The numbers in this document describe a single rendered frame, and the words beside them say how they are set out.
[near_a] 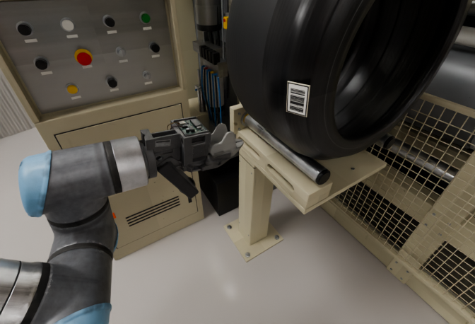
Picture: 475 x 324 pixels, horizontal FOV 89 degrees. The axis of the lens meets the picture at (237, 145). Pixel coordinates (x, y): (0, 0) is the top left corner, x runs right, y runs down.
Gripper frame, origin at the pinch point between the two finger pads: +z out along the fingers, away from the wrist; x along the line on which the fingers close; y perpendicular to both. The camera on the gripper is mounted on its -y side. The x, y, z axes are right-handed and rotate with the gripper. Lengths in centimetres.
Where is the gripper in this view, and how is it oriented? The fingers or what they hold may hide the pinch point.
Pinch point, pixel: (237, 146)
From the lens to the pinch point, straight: 53.8
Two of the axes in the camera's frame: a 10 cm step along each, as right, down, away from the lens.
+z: 8.5, -2.1, 4.9
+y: 1.0, -8.3, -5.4
